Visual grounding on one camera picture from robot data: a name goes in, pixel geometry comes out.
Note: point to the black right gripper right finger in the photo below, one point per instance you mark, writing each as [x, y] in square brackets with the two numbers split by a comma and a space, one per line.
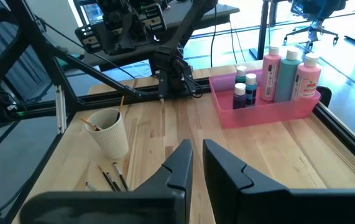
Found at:
[273, 208]

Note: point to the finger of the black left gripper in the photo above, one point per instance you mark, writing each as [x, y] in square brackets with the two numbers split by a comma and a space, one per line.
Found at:
[135, 31]
[115, 35]

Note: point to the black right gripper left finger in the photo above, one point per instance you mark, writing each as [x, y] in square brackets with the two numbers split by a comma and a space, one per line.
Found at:
[108, 208]

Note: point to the paintbrushes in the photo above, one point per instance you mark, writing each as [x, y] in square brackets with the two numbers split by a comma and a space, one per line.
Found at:
[91, 125]

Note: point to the small light blue paint bottle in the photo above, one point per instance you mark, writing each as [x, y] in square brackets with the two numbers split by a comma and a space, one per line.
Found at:
[251, 88]

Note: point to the large pink paint bottle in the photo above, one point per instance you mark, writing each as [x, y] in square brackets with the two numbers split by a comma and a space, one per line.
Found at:
[307, 77]
[270, 74]

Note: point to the large teal paint bottle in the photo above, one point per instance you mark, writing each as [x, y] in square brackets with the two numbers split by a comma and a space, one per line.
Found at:
[286, 77]

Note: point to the teal green sheet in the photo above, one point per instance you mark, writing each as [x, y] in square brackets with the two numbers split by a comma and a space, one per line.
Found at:
[70, 60]

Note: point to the dark raised desk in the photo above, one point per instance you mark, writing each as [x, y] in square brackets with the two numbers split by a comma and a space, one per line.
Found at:
[208, 14]

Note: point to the white ribbed cup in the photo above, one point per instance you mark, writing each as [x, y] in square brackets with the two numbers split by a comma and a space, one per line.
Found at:
[108, 137]

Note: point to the blue-grey ribbed panel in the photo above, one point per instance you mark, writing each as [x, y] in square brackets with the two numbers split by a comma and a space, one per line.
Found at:
[34, 74]

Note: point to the pink plastic tray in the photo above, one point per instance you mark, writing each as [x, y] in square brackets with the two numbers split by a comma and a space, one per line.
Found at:
[258, 115]

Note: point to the black background desk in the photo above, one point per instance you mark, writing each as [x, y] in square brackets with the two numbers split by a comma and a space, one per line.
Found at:
[262, 31]

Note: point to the person's shoe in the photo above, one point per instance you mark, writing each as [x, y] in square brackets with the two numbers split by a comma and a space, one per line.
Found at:
[314, 32]

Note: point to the dark blue office chair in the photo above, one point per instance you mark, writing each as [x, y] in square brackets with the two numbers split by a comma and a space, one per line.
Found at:
[326, 7]

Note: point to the silver frame bracket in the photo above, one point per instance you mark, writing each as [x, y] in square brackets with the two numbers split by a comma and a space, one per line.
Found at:
[61, 109]

